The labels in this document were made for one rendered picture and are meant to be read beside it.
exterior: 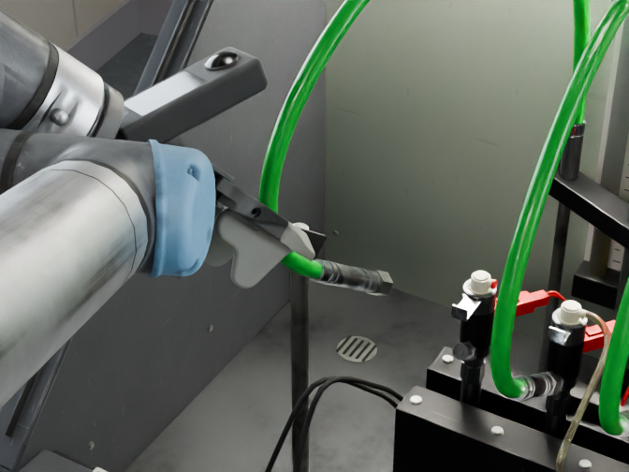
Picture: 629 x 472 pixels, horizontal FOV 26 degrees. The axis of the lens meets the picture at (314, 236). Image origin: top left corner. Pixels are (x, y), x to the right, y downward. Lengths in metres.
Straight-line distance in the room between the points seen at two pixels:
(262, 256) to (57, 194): 0.33
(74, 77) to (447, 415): 0.49
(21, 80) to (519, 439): 0.55
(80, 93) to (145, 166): 0.14
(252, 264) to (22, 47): 0.24
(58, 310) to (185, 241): 0.16
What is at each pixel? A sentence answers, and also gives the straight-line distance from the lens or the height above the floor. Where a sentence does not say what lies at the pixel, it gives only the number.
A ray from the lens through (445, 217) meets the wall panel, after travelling 1.50.
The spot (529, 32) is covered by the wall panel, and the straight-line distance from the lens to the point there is 1.35.
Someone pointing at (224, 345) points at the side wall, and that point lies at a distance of 1.46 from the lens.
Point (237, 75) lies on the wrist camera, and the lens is 0.94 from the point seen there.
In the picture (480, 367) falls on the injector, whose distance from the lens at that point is 1.20.
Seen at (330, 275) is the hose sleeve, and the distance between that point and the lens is 1.07.
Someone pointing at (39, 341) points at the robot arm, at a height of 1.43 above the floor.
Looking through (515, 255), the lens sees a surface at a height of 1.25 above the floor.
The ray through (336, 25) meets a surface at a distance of 0.97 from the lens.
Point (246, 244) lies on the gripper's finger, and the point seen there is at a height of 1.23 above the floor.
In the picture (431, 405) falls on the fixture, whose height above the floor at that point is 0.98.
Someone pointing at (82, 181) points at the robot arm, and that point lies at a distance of 0.70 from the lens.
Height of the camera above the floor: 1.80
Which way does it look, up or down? 35 degrees down
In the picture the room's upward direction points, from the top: straight up
